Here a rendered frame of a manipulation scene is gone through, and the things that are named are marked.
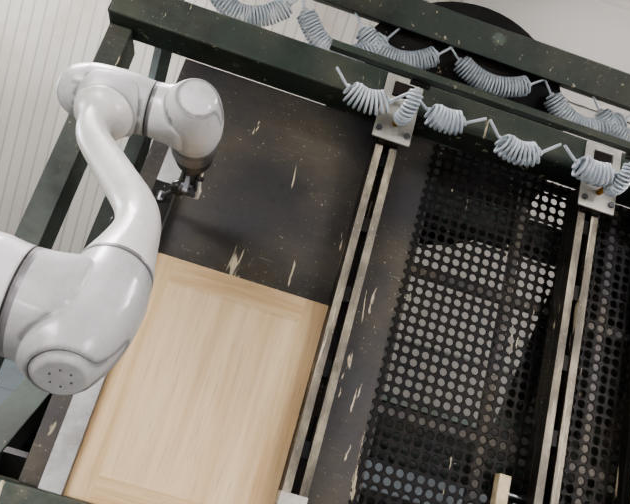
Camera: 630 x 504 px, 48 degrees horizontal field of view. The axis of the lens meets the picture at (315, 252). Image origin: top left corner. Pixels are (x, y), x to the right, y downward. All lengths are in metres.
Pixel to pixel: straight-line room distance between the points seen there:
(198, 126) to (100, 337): 0.54
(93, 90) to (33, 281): 0.52
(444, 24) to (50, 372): 1.83
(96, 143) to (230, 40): 0.80
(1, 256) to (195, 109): 0.51
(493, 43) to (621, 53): 2.54
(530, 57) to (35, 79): 3.23
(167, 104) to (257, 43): 0.66
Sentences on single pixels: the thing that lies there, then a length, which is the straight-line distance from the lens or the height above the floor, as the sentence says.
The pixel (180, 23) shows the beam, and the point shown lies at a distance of 1.89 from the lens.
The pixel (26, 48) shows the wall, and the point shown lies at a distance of 4.80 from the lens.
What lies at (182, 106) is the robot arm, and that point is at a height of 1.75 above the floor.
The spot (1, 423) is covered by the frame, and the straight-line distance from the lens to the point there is 2.03.
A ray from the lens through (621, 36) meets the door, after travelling 4.87.
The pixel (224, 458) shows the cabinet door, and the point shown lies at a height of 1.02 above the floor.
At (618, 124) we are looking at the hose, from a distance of 2.50.
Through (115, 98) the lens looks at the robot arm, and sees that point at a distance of 1.25.
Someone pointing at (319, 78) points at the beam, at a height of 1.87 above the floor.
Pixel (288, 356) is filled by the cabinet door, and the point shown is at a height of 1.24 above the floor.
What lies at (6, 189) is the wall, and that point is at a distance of 4.92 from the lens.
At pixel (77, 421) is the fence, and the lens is 1.62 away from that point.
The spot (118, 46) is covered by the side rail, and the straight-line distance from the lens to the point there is 1.91.
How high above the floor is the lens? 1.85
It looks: 13 degrees down
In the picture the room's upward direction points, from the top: 19 degrees clockwise
